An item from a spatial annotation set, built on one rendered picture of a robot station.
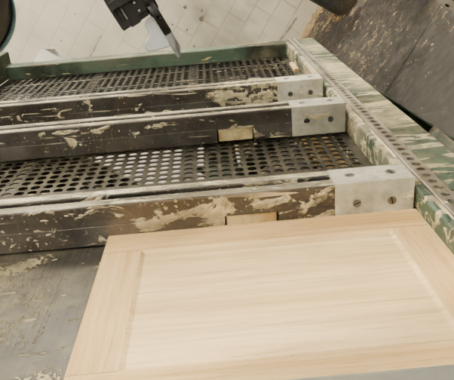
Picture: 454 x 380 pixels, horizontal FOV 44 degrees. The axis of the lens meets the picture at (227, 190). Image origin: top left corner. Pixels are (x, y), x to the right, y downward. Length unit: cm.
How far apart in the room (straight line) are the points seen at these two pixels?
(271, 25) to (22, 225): 539
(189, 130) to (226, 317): 69
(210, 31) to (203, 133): 478
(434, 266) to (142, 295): 38
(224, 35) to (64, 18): 161
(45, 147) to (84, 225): 48
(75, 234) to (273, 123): 58
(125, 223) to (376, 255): 38
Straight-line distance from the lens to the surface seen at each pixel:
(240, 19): 611
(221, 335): 66
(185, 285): 76
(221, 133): 131
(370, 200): 91
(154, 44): 112
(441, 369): 60
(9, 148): 139
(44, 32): 610
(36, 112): 162
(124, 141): 132
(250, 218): 89
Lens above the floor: 137
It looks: 14 degrees down
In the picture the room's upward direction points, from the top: 61 degrees counter-clockwise
